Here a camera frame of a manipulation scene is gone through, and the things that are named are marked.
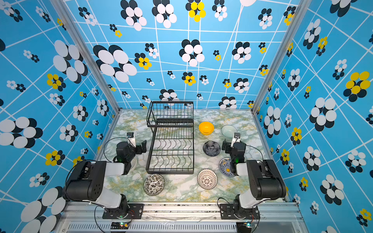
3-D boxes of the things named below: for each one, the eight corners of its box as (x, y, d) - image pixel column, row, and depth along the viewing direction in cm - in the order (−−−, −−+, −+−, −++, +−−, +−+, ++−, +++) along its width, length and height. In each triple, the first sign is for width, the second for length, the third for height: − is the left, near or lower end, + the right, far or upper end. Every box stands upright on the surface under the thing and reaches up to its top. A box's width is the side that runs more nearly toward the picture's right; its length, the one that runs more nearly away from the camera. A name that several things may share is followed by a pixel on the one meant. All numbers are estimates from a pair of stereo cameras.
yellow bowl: (199, 136, 105) (199, 132, 102) (198, 125, 112) (198, 121, 108) (214, 136, 105) (215, 132, 102) (212, 125, 112) (213, 121, 108)
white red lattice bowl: (197, 190, 82) (198, 187, 78) (197, 172, 89) (197, 169, 85) (216, 190, 82) (218, 187, 78) (214, 172, 89) (216, 169, 85)
